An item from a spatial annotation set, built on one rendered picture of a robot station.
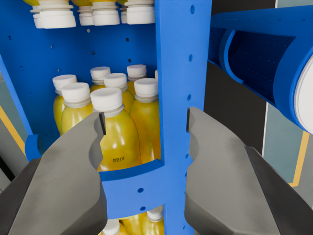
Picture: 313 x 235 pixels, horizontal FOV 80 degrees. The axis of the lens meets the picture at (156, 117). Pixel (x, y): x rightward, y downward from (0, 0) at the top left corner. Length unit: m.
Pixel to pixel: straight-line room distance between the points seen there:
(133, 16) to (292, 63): 0.35
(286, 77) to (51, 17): 0.44
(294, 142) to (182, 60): 2.00
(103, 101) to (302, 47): 0.40
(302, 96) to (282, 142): 1.61
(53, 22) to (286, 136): 1.98
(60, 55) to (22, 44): 0.07
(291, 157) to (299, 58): 1.82
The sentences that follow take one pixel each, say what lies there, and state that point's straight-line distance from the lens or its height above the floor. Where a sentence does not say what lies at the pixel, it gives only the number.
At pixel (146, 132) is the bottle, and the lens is 0.29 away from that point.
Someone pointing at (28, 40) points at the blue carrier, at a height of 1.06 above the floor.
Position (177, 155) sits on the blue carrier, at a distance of 0.24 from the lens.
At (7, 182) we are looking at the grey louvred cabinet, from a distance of 2.22.
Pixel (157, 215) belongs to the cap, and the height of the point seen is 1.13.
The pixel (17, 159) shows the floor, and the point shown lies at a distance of 2.18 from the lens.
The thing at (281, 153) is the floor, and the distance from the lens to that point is 2.16.
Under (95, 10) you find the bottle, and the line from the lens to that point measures 0.32.
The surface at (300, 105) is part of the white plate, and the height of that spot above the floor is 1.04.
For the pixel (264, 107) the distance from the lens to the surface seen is 1.59.
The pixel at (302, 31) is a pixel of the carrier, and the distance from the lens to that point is 0.53.
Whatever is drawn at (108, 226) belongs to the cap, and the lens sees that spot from 0.50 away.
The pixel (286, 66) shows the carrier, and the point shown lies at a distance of 0.50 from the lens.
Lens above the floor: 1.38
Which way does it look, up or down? 62 degrees down
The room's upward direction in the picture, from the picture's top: 176 degrees clockwise
